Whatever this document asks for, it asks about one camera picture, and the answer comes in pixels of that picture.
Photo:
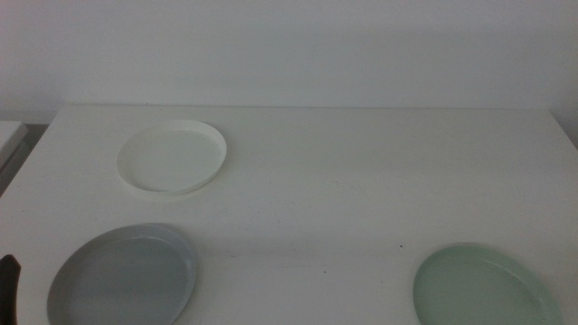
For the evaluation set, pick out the pale green shallow bowl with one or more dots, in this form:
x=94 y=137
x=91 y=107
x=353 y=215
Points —
x=478 y=293

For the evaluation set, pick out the grey-blue shallow bowl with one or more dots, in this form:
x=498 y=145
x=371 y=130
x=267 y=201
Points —
x=122 y=280

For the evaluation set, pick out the white shallow bowl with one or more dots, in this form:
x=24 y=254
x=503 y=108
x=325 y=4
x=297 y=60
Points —
x=171 y=158

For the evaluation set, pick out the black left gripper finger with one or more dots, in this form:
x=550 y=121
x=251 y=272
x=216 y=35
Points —
x=9 y=289

